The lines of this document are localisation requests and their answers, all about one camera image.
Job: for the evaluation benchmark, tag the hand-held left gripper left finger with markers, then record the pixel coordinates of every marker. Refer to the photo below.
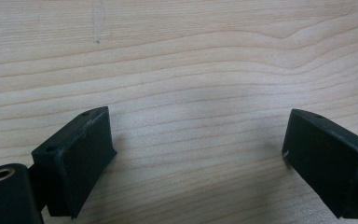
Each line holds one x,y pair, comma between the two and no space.
77,155

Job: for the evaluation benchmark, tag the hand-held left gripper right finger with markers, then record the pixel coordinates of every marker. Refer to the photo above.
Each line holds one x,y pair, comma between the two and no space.
329,161

